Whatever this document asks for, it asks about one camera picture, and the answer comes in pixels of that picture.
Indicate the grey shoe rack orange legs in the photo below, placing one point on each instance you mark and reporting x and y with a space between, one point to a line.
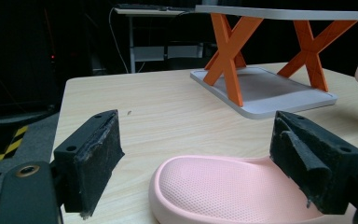
261 93

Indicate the yellow black striped stand base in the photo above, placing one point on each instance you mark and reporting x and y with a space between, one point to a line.
11 146

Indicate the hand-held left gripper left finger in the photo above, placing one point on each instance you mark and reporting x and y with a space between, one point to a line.
87 161

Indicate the black keyboard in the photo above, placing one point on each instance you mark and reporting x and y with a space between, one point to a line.
140 6

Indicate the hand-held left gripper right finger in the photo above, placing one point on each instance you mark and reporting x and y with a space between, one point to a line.
317 161

